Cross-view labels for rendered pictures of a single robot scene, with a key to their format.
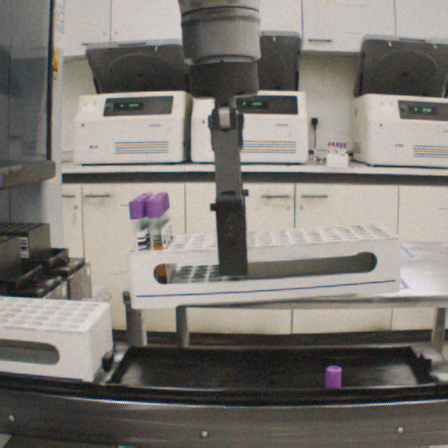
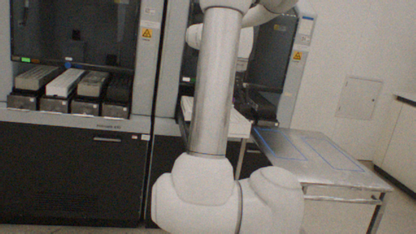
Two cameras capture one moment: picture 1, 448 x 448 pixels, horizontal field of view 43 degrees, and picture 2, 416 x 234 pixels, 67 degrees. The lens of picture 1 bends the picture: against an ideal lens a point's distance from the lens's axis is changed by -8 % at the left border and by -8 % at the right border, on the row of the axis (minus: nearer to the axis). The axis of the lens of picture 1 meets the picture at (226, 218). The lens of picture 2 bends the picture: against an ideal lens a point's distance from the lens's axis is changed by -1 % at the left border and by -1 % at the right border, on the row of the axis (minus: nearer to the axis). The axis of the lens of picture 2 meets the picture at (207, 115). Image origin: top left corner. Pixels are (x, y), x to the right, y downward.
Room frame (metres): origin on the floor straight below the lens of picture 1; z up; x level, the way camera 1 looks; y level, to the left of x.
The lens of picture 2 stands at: (0.21, -1.36, 1.32)
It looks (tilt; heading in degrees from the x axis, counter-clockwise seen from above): 17 degrees down; 75
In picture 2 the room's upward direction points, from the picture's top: 9 degrees clockwise
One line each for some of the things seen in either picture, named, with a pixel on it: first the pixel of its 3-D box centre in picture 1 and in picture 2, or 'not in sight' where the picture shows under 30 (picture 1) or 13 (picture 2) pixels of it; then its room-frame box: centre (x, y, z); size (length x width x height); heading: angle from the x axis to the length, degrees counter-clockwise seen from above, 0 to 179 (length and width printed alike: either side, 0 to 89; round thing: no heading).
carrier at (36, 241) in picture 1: (35, 243); (265, 109); (1.01, 0.34, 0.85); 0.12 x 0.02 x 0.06; 176
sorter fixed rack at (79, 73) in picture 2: not in sight; (76, 75); (-0.13, 0.81, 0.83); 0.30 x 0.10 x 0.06; 87
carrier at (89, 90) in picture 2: not in sight; (88, 90); (0.00, 0.39, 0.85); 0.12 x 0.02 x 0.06; 178
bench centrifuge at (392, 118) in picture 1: (407, 102); not in sight; (3.10, -0.97, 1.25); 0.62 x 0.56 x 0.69; 177
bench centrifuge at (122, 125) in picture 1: (139, 102); not in sight; (3.16, 0.46, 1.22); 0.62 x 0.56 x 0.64; 175
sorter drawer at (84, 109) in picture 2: not in sight; (95, 91); (0.01, 0.62, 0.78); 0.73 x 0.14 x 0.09; 87
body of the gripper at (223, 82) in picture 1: (225, 103); (234, 80); (0.67, 0.00, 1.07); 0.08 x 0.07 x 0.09; 178
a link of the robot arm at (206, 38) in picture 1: (221, 40); (237, 64); (0.67, 0.01, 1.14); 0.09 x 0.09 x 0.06
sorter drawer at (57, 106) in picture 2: not in sight; (69, 89); (-0.14, 0.63, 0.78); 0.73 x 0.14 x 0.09; 87
